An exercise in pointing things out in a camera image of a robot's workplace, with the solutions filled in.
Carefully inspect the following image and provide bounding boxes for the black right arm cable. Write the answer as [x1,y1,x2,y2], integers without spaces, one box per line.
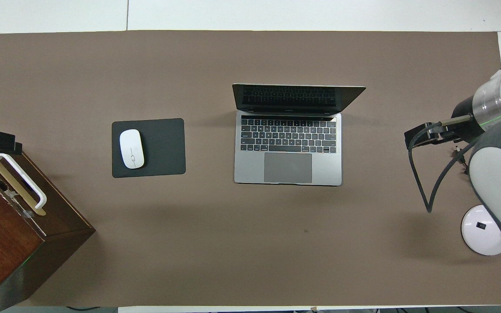
[407,121,479,213]

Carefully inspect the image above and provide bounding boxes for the white computer mouse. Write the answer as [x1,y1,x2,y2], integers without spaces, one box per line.
[119,129,145,170]

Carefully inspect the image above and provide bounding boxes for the dark brown wooden box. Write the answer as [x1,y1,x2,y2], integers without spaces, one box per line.
[0,150,96,312]

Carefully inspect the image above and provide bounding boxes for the white desk lamp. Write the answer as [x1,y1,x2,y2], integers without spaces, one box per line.
[461,205,501,256]

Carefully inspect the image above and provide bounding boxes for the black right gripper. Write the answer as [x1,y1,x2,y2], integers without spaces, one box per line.
[404,97,484,151]

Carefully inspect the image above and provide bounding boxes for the grey aluminium laptop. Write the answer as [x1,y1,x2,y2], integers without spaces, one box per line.
[232,83,367,187]

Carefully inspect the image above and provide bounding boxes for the white box handle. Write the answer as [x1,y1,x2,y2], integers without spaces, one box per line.
[0,153,47,210]

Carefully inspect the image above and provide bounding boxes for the brown table mat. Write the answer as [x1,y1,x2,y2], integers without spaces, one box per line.
[0,30,501,307]

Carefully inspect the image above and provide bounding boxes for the brass box handle plate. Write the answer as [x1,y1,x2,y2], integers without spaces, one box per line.
[0,153,47,216]

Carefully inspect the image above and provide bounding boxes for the black mouse pad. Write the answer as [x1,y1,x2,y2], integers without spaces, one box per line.
[111,118,187,179]

